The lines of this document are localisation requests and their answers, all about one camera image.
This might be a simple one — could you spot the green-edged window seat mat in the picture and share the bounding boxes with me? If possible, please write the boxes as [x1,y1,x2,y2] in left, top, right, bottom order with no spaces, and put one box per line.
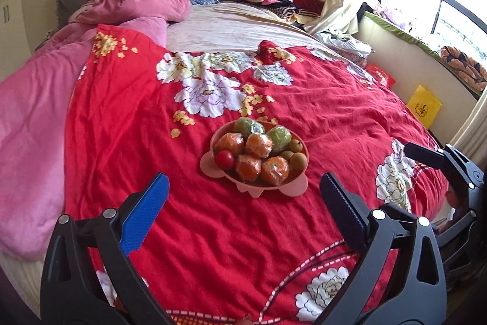
[359,11,484,97]

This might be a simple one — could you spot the red floral blanket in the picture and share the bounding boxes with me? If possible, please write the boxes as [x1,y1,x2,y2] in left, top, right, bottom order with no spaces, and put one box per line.
[63,24,450,325]

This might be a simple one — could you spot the pink quilt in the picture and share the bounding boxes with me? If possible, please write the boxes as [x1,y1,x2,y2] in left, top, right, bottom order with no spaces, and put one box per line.
[0,0,192,259]

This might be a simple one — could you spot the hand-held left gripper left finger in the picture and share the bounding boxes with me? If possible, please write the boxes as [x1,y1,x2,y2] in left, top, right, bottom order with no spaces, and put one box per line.
[39,173,170,325]

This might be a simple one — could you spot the white wardrobe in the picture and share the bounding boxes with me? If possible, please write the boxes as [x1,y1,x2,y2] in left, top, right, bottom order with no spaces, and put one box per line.
[0,0,35,55]

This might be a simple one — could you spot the yellow paper bag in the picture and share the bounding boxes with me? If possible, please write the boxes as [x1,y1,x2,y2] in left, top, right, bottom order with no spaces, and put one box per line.
[407,85,443,128]

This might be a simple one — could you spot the beige bed sheet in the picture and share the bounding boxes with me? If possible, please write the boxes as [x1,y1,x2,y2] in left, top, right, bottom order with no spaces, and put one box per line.
[165,2,324,53]

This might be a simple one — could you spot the white fleece bed sheet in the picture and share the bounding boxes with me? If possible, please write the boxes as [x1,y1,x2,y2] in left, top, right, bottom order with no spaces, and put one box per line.
[2,253,50,316]

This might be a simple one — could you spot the plastic-wrapped green citrus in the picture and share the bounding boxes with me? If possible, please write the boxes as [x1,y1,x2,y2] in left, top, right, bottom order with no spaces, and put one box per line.
[233,117,266,137]
[265,126,292,154]

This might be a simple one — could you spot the red paper bag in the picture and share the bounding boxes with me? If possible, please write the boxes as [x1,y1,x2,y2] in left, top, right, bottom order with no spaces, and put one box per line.
[366,64,396,87]

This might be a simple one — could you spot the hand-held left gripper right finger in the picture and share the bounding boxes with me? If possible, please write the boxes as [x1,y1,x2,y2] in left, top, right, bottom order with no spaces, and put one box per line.
[320,172,447,325]

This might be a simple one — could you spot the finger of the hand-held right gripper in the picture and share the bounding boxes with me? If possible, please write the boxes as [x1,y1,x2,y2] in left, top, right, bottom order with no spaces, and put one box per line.
[434,188,481,272]
[403,141,487,196]

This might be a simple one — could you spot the orange and black cushion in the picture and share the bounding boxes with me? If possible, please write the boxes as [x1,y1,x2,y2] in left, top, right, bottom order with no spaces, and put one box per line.
[440,46,487,91]

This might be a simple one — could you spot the dark crumpled clothes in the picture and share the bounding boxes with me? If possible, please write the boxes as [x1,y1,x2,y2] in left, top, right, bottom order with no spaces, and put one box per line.
[361,0,408,29]

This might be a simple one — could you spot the plastic-wrapped orange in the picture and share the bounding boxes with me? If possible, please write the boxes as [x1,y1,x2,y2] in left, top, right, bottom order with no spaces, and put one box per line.
[261,156,292,185]
[234,154,263,183]
[245,132,274,157]
[212,132,245,155]

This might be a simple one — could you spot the white patterned cloth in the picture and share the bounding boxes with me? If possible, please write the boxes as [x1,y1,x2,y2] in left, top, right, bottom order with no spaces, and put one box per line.
[316,30,371,63]

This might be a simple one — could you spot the red tomato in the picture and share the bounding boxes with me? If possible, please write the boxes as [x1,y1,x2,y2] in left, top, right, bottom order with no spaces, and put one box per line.
[215,150,235,169]

